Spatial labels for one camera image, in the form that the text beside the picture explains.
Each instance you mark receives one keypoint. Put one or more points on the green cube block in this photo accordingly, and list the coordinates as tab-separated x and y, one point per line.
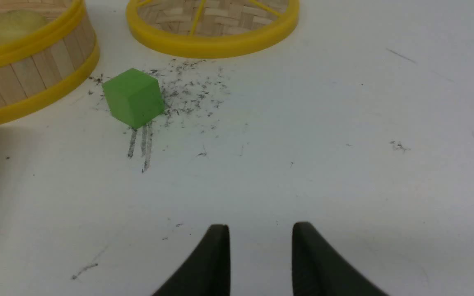
134	98

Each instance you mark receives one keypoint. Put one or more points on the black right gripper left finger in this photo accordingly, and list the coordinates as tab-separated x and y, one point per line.
207	270

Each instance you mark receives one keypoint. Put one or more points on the bamboo steamer lid yellow rim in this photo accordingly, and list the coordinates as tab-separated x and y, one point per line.
211	29

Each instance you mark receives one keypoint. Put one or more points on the yellow steamed bun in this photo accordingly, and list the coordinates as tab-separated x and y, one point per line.
19	23

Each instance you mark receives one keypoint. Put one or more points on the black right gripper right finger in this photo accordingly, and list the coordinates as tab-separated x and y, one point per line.
319	270

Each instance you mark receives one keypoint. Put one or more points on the bamboo steamer basket yellow rims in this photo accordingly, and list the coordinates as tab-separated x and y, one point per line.
41	68

